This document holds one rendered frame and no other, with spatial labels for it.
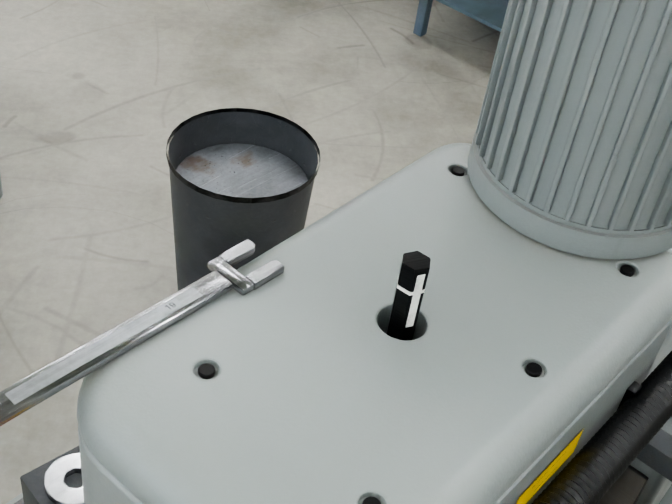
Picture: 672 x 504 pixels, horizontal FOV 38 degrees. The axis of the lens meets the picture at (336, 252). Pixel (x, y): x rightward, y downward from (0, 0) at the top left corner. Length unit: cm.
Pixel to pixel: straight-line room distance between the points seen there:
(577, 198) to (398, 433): 25
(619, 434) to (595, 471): 4
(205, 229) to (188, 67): 178
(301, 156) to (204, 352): 254
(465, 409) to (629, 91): 25
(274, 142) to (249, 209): 43
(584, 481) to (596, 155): 24
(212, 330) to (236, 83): 390
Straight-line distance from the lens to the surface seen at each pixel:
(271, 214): 292
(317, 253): 75
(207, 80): 456
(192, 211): 297
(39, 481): 153
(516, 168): 79
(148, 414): 63
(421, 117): 450
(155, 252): 360
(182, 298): 69
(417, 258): 67
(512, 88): 78
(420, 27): 513
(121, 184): 391
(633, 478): 121
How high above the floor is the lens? 238
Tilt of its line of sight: 41 degrees down
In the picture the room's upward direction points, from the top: 9 degrees clockwise
